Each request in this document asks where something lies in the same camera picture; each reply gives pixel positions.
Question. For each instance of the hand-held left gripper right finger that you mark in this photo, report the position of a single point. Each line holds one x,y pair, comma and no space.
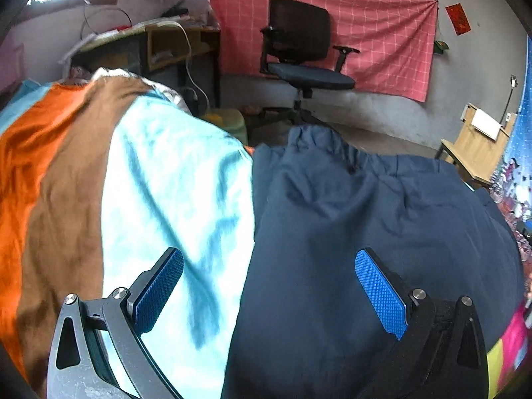
380,295

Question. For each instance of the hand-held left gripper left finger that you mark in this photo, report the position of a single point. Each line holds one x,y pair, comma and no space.
160,291

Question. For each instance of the navy padded jacket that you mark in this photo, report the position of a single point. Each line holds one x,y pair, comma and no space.
332,216

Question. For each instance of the striped orange teal blanket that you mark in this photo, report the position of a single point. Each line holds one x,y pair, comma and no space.
145,174

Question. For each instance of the pink yellow cloth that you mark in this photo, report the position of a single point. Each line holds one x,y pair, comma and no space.
513,341

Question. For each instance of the light wooden table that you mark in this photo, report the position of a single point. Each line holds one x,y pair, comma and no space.
469,153

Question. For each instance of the yellow-green plastic container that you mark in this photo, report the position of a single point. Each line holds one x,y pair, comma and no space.
226,122

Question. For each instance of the blue printed cloth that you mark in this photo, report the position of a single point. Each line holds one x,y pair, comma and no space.
515,174

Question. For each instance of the white board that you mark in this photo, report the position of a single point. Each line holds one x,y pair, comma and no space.
485,124

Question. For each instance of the cluttered wooden desk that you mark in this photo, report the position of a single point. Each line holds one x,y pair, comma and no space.
166,45

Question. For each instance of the black office chair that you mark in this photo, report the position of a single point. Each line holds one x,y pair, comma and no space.
297,29

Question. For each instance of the wall socket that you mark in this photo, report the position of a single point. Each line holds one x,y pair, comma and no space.
514,81

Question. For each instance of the green wall ornament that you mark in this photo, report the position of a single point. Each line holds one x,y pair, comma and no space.
440,47

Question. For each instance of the red checked wall cloth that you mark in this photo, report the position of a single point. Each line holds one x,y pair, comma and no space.
374,29

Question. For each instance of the red paper wall decoration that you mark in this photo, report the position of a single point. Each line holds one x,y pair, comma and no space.
458,18

